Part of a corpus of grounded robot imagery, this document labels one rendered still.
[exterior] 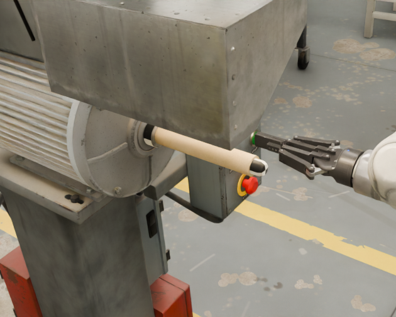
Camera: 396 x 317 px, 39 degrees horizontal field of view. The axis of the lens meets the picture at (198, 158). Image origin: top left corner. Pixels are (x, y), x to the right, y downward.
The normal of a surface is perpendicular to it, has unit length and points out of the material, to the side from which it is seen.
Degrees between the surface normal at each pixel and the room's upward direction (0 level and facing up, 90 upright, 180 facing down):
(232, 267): 0
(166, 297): 0
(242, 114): 90
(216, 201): 90
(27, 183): 0
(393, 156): 57
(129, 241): 90
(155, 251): 90
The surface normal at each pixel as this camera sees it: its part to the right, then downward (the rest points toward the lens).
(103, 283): 0.80, 0.28
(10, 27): -0.60, 0.47
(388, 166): -0.57, -0.07
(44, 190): -0.07, -0.83
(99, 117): 0.45, 0.19
